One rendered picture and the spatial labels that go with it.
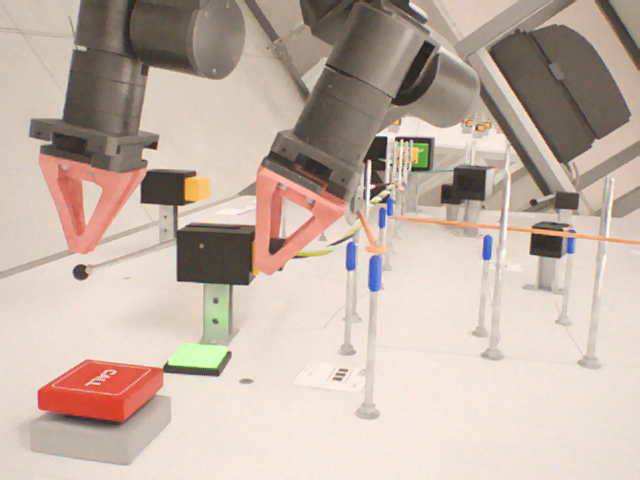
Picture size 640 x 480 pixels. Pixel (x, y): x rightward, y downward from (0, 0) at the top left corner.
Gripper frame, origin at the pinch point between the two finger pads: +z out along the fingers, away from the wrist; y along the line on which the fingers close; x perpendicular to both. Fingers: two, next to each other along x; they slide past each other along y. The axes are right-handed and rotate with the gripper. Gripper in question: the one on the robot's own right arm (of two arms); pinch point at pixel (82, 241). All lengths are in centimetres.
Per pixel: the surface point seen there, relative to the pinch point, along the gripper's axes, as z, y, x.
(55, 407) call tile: 3.7, -19.7, -7.8
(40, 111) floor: 10, 215, 112
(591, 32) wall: -156, 740, -218
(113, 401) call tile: 2.4, -20.0, -10.9
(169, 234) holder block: 6.4, 37.6, 3.4
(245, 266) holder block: -1.5, -1.8, -13.4
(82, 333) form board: 7.3, -0.4, -1.3
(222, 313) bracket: 2.9, -0.7, -12.2
